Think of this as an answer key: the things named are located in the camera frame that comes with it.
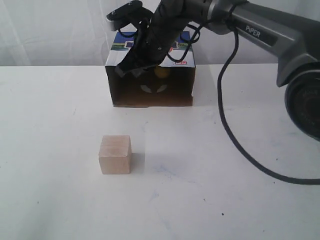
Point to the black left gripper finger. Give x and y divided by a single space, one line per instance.
126 65

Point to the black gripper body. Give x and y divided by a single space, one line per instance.
168 21

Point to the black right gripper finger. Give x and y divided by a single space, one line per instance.
139 70

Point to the yellow ball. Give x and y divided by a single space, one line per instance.
162 72

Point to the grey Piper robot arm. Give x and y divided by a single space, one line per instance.
294 40

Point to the open printed cardboard box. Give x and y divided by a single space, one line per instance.
147 90

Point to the light wooden cube block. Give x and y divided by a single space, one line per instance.
115 154

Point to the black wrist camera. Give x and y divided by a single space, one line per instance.
132 13

